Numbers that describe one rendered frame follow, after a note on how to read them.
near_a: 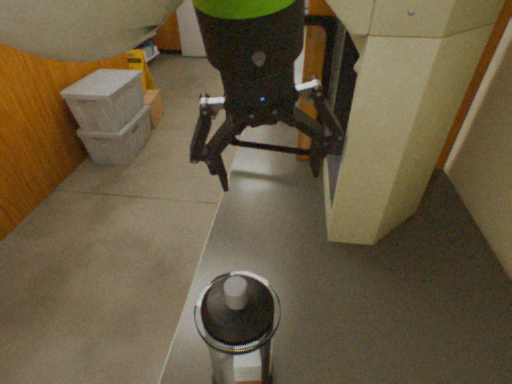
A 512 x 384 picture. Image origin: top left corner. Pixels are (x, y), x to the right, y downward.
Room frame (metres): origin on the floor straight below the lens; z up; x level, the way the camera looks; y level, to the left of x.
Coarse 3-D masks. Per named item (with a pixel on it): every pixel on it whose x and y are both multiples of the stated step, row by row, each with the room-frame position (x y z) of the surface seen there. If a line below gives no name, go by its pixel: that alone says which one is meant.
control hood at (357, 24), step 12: (336, 0) 0.53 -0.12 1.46; (348, 0) 0.53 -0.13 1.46; (360, 0) 0.53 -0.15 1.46; (372, 0) 0.53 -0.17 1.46; (336, 12) 0.54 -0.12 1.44; (348, 12) 0.53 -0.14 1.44; (360, 12) 0.53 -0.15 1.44; (372, 12) 0.53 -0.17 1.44; (348, 24) 0.53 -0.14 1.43; (360, 24) 0.53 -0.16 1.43
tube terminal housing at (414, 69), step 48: (384, 0) 0.52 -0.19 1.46; (432, 0) 0.52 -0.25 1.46; (480, 0) 0.57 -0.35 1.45; (384, 48) 0.52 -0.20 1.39; (432, 48) 0.51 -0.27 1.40; (480, 48) 0.62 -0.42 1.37; (384, 96) 0.52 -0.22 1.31; (432, 96) 0.54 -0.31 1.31; (384, 144) 0.52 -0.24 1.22; (432, 144) 0.59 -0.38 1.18; (336, 192) 0.54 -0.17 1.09; (384, 192) 0.51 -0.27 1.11; (336, 240) 0.52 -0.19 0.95
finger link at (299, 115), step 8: (272, 104) 0.32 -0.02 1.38; (272, 112) 0.32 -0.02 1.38; (280, 112) 0.32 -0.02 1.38; (288, 112) 0.33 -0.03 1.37; (296, 112) 0.35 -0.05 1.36; (304, 112) 0.36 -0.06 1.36; (288, 120) 0.33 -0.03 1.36; (296, 120) 0.33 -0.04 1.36; (304, 120) 0.35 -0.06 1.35; (312, 120) 0.36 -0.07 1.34; (304, 128) 0.34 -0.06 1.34; (312, 128) 0.35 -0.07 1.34; (320, 128) 0.36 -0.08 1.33; (312, 136) 0.35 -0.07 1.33; (320, 136) 0.35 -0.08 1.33; (320, 144) 0.36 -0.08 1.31; (328, 144) 0.35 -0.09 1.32
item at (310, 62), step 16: (304, 32) 0.85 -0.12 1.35; (320, 32) 0.84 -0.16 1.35; (304, 48) 0.85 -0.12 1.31; (320, 48) 0.84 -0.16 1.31; (304, 64) 0.85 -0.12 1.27; (320, 64) 0.84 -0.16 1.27; (304, 80) 0.85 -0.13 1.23; (320, 80) 0.84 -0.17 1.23; (256, 128) 0.89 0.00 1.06; (272, 128) 0.87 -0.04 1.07; (288, 128) 0.86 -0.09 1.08; (272, 144) 0.87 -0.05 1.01; (288, 144) 0.86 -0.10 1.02; (304, 144) 0.85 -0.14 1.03
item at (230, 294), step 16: (208, 288) 0.24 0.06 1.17; (224, 288) 0.21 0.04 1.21; (240, 288) 0.21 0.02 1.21; (256, 288) 0.23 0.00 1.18; (208, 304) 0.21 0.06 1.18; (224, 304) 0.21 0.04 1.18; (240, 304) 0.20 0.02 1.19; (256, 304) 0.21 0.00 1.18; (272, 304) 0.21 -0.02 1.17; (208, 320) 0.19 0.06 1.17; (224, 320) 0.19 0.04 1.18; (240, 320) 0.19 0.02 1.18; (256, 320) 0.19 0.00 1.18; (224, 336) 0.17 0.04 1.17; (240, 336) 0.17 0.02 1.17
